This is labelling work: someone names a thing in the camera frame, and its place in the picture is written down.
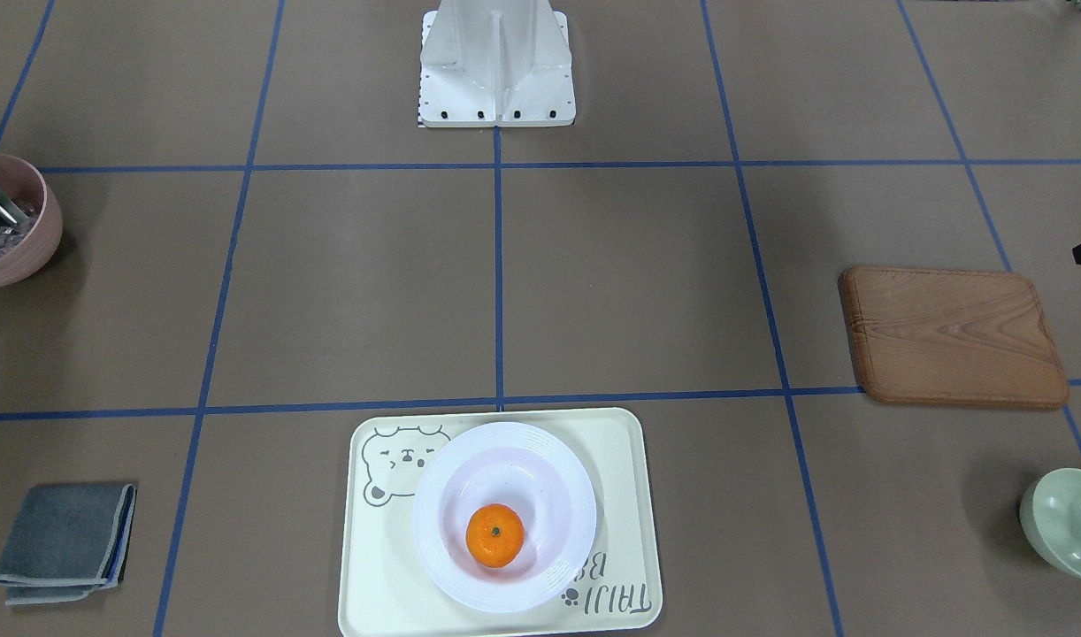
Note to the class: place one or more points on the green bowl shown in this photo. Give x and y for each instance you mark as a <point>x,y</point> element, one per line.
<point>1050,517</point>

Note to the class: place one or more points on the orange fruit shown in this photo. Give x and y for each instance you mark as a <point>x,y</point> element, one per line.
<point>495,535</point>

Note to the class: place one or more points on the white round plate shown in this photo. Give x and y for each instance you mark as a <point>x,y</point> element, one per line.
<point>537,475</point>

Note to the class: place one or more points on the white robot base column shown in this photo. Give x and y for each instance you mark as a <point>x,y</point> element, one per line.
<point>487,64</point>

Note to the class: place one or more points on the wooden cutting board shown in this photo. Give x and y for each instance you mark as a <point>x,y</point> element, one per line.
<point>962,338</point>

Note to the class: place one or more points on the cream bear tray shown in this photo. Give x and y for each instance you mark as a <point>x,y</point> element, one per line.
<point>384,589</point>

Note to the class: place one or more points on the grey folded cloth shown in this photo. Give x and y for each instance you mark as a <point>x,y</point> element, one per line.
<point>67,541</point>

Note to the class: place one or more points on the pink bowl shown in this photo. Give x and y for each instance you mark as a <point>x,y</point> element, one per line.
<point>20,258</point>

